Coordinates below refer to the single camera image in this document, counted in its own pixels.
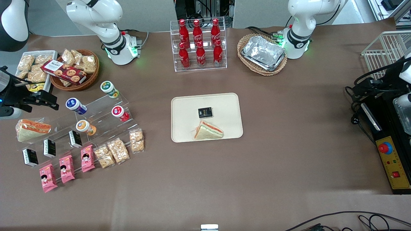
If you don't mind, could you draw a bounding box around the black yellow control box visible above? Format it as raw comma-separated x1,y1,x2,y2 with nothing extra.
360,96,411,195

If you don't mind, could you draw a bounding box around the clear plastic container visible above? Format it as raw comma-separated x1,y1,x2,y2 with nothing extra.
393,95,411,135

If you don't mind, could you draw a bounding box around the orange gum bottle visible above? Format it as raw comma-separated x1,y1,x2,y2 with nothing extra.
76,120,97,136

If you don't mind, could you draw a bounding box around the brown round wicker basket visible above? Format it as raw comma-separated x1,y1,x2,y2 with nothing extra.
50,49,100,92

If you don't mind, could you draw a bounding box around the white wire basket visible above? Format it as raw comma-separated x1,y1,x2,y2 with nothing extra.
361,30,411,81

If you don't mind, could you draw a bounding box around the black base cable bundle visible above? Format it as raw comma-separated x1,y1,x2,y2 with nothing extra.
246,26,287,40

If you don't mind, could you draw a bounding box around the red gum bottle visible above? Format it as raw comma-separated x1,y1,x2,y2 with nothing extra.
111,105,130,122

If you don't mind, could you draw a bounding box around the wrapped triangle sandwich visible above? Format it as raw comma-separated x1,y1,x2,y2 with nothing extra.
16,119,52,142
194,120,224,140

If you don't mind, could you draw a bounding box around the red cookie box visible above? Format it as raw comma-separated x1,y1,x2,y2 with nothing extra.
41,60,87,85

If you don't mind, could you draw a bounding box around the white plastic bin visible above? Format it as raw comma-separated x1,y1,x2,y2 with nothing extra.
14,50,58,94

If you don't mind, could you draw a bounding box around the blue gum bottle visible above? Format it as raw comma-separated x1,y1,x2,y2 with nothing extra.
66,98,87,115

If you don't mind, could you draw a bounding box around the black cable with plug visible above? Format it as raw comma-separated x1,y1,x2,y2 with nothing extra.
345,85,365,125

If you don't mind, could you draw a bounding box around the light oval wicker basket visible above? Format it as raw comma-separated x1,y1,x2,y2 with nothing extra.
237,33,288,76

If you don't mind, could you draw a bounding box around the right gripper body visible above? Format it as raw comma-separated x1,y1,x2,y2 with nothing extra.
0,68,36,113

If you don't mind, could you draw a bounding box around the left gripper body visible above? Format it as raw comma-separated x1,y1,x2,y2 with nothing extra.
363,75,402,97

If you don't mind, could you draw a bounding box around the red cola bottle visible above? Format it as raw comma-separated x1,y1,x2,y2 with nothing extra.
213,39,223,67
179,42,190,69
193,20,203,44
196,41,206,68
179,19,190,45
211,18,221,42

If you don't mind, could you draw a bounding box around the clear cereal bar pack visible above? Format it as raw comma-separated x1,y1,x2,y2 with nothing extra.
107,138,130,164
129,129,145,153
94,145,115,169

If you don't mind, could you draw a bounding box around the beige serving tray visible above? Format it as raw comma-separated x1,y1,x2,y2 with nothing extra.
171,93,244,143

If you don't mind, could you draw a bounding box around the aluminium foil tray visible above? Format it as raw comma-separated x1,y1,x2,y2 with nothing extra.
241,35,286,72

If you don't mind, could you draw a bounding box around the black floor cable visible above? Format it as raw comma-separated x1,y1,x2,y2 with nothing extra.
284,211,411,231

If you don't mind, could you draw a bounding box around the clear acrylic stepped stand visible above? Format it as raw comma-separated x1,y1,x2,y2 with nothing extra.
18,90,140,170

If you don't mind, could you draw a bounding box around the pink snack pack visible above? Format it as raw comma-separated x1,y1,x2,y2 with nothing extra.
39,164,58,193
59,155,75,184
81,145,96,173

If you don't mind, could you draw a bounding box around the clear acrylic bottle rack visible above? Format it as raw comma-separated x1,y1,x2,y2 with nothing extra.
170,17,228,72

